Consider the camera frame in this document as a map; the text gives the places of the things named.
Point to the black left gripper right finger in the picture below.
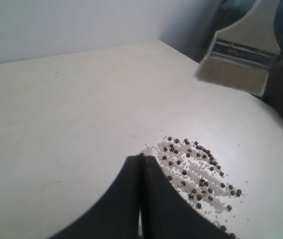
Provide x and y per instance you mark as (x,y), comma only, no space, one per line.
(165,214)

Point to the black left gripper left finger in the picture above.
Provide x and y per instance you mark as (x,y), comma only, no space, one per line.
(116,214)

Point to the wide wooden paint brush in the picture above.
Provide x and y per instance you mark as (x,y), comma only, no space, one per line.
(241,55)

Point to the pile of rice and pellets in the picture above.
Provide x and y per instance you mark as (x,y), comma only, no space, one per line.
(196,175)

